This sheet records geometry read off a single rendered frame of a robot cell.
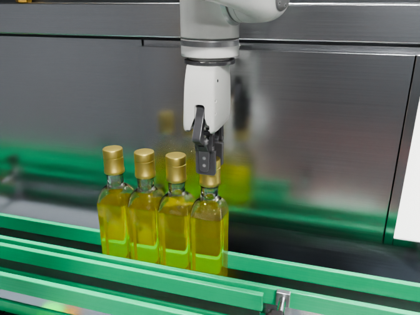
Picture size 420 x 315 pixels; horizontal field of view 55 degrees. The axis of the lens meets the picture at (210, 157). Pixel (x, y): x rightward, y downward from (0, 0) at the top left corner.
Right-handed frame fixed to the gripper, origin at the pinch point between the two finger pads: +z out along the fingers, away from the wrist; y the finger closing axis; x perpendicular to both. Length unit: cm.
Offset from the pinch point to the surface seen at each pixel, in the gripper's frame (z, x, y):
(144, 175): 3.8, -10.9, 1.6
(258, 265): 21.2, 8.1, -3.4
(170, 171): 2.5, -6.1, 1.7
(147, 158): 0.9, -10.4, 1.2
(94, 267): 20.8, -19.6, 6.4
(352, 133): -2.3, 21.6, -12.3
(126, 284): 23.4, -13.6, 6.0
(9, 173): 16, -55, -15
